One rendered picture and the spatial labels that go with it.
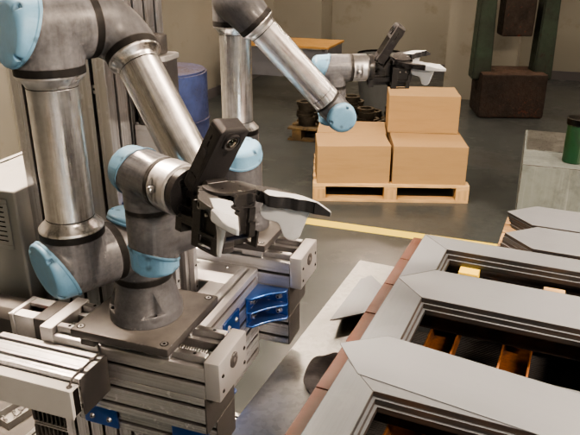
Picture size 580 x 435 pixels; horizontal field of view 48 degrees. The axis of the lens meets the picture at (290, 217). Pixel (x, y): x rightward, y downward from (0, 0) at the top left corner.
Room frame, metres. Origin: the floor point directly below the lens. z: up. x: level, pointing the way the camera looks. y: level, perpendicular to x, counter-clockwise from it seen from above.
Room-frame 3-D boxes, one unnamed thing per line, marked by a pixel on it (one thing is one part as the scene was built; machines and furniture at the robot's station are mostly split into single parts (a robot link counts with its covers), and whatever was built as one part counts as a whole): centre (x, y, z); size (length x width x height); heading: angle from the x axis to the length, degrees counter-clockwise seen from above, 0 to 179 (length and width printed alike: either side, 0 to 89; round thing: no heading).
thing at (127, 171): (0.91, 0.21, 1.43); 0.11 x 0.08 x 0.09; 44
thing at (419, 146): (4.87, -0.75, 0.35); 1.26 x 0.96 x 0.71; 76
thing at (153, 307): (1.19, 0.30, 1.09); 0.15 x 0.15 x 0.10
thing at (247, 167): (1.67, 0.13, 1.20); 0.13 x 0.12 x 0.14; 6
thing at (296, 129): (6.35, -0.59, 0.20); 1.10 x 0.75 x 0.39; 71
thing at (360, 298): (1.83, -0.25, 0.70); 0.39 x 0.12 x 0.04; 156
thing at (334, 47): (8.06, 0.05, 0.34); 1.27 x 0.66 x 0.69; 70
